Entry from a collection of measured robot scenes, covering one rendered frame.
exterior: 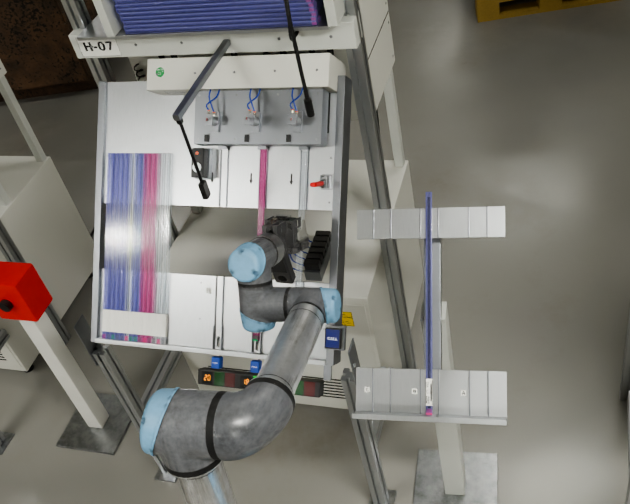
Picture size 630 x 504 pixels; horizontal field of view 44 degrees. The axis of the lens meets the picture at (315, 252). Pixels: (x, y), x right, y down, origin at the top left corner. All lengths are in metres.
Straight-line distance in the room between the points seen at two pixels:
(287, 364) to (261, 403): 0.13
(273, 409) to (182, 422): 0.15
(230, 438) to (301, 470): 1.34
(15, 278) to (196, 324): 0.64
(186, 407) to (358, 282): 1.02
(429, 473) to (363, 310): 0.61
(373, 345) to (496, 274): 0.89
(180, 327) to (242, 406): 0.81
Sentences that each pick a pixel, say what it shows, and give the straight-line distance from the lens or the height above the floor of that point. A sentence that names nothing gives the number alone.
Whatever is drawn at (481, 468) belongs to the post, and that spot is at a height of 0.01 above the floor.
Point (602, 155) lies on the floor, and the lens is 3.67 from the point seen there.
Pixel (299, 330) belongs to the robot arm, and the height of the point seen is 1.10.
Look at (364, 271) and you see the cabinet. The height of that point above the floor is 0.62.
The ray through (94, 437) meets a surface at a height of 0.01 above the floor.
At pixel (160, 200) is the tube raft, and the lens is 2.10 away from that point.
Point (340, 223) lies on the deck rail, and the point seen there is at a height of 0.97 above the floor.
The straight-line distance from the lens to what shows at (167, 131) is 2.12.
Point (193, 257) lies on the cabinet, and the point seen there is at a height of 0.62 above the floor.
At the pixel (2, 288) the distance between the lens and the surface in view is 2.48.
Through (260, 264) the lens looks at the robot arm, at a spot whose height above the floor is 1.14.
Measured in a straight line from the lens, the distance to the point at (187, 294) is 2.08.
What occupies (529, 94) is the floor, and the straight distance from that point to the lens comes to 4.09.
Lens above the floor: 2.20
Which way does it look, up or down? 42 degrees down
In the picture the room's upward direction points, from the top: 14 degrees counter-clockwise
